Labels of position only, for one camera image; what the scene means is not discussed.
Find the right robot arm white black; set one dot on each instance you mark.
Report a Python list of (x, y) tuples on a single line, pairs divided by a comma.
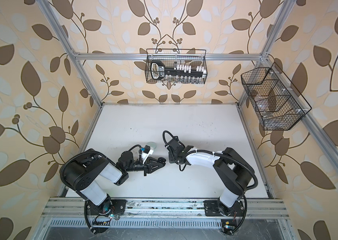
[(235, 173)]

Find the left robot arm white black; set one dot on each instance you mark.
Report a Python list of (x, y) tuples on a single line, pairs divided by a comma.
[(81, 171)]

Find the black wire basket wall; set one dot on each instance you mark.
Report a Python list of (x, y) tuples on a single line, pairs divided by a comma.
[(277, 102), (193, 57)]

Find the black wire basket right wall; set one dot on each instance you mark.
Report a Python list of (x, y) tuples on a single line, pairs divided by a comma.
[(277, 102)]

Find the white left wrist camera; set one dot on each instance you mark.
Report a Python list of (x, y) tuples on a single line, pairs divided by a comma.
[(146, 152)]

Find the black socket holder tool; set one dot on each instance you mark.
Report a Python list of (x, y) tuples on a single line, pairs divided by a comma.
[(160, 71)]

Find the mint green charging case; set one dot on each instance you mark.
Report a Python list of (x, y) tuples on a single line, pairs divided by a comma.
[(152, 145)]

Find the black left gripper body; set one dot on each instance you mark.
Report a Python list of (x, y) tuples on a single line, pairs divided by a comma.
[(138, 168)]

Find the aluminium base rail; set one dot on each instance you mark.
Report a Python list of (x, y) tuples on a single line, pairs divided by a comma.
[(161, 213)]

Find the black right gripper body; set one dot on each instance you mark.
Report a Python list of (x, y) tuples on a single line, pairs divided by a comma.
[(172, 158)]

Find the black wire basket back wall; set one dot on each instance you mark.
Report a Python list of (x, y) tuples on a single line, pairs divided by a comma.
[(193, 57)]

